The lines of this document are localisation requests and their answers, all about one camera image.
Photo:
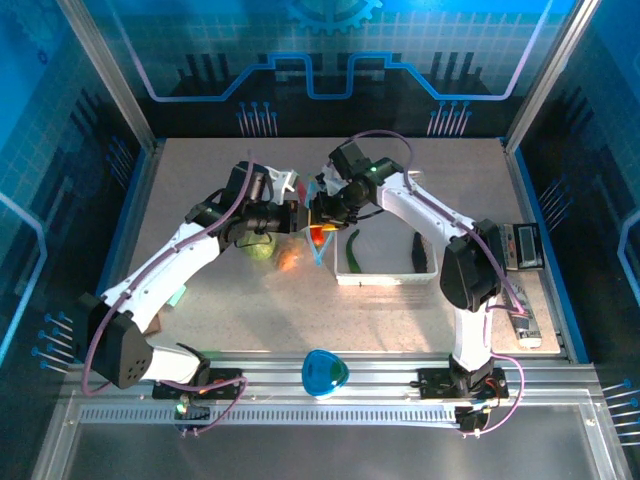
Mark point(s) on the aluminium frame post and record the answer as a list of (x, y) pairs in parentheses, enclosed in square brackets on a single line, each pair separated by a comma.
[(549, 75), (110, 75)]

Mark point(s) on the clear zip-top bag blue zipper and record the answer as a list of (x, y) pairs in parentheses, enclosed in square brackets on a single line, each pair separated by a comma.
[(315, 250)]

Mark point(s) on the black right connector box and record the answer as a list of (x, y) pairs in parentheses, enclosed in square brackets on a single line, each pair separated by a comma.
[(470, 422)]

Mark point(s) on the orange carrot piece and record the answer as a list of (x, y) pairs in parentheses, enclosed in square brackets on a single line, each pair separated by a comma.
[(287, 259)]

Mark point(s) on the teal small block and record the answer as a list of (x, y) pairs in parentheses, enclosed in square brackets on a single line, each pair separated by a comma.
[(176, 298)]

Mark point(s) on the dark eggplant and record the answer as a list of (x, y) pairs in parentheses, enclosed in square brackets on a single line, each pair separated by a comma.
[(419, 252)]

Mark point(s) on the aluminium table side rail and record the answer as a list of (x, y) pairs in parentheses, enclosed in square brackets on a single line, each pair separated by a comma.
[(522, 190), (140, 195)]

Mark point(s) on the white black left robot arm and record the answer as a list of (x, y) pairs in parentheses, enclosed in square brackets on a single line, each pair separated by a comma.
[(165, 270)]

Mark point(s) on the white plastic basket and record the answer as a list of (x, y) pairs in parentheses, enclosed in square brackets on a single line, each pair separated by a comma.
[(385, 250)]

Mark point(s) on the green cabbage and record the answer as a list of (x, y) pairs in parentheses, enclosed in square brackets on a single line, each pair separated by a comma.
[(260, 250)]

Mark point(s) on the printed white tube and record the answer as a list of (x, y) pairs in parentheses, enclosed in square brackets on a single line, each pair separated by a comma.
[(525, 325)]

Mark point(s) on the brown wooden block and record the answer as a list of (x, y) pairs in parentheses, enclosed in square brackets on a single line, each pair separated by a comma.
[(155, 325)]

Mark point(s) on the black left connector box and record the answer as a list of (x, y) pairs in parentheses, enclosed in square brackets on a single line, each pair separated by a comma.
[(196, 414)]

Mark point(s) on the black connector box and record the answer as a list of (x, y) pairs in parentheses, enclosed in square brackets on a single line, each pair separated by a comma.
[(196, 414), (470, 422)]

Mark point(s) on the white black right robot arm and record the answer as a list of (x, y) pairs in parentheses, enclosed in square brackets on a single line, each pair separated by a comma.
[(425, 205)]

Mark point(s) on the grey metal base panel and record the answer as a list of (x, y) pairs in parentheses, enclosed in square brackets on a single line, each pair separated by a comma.
[(320, 455)]

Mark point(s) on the red chili pepper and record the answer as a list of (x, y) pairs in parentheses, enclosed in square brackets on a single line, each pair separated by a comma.
[(317, 235)]

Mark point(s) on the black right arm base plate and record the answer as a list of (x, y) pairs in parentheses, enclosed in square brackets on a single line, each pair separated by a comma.
[(435, 382)]

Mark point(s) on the aluminium front rail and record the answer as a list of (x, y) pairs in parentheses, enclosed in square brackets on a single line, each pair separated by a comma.
[(380, 380)]

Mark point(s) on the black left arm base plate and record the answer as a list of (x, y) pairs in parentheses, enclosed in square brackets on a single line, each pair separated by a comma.
[(222, 375)]

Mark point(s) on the black desk calculator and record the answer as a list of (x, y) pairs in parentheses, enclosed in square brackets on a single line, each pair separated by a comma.
[(525, 245)]

